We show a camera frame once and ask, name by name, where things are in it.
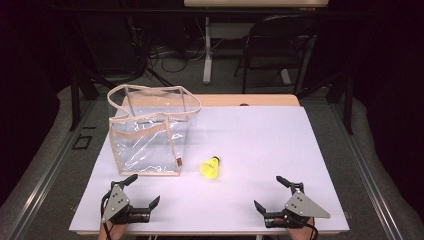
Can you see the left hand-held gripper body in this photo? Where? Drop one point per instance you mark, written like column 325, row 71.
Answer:
column 115, row 203

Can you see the wooden table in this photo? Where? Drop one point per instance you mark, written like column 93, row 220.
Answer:
column 233, row 100

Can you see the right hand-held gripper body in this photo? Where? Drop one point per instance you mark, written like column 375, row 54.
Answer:
column 301, row 206

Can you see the black metal stand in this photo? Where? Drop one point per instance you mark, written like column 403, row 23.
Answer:
column 75, row 100
column 348, row 106

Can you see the white board mat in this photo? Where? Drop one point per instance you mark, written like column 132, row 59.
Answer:
column 260, row 150

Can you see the person's left hand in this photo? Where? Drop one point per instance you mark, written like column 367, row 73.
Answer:
column 116, row 232

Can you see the white-legged desk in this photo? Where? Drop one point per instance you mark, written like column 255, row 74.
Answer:
column 207, row 50

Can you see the black chair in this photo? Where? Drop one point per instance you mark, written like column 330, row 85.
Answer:
column 283, row 26

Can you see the transparent bag with beige trim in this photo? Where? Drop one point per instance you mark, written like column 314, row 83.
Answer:
column 146, row 150

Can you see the metal floor rail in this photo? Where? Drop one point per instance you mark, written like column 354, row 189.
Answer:
column 365, row 170
column 53, row 166

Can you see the yellow shuttlecock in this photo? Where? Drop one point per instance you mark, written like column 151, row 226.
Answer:
column 210, row 167

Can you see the person's right hand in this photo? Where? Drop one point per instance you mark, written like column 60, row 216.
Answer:
column 301, row 234

